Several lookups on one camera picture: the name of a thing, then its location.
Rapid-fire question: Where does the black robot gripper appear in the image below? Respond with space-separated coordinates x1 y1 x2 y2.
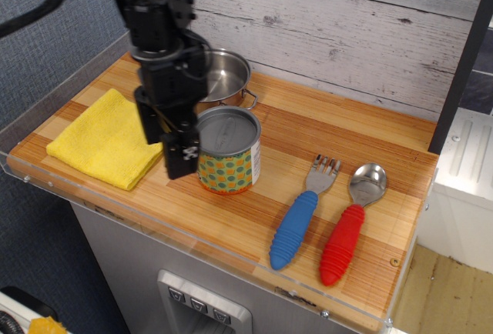
132 47 209 180

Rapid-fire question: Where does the patterned tin can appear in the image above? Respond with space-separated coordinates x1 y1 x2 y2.
197 105 261 195

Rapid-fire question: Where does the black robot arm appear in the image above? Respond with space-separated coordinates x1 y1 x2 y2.
115 0 212 179

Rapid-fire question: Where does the stainless steel pot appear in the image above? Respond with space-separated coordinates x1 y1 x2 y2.
195 48 258 113

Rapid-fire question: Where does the yellow folded cloth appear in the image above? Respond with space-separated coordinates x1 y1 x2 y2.
46 89 163 191

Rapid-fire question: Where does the silver dispenser panel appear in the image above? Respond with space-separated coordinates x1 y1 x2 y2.
157 269 253 333

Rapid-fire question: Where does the orange yellow object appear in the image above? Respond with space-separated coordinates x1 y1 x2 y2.
28 316 68 334

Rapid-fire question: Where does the white ribbed appliance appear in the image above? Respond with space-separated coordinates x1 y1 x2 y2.
417 108 492 272

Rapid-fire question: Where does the blue handled fork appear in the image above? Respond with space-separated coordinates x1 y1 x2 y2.
269 154 341 270

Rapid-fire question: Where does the clear acrylic guard rail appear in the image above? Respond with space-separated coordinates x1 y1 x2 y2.
1 60 438 333

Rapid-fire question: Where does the red handled spoon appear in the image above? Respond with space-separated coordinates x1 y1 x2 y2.
319 163 387 286

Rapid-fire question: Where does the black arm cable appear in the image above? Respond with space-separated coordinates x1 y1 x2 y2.
0 0 84 38

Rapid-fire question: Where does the dark vertical post right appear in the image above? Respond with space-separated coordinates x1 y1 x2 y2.
428 0 492 155

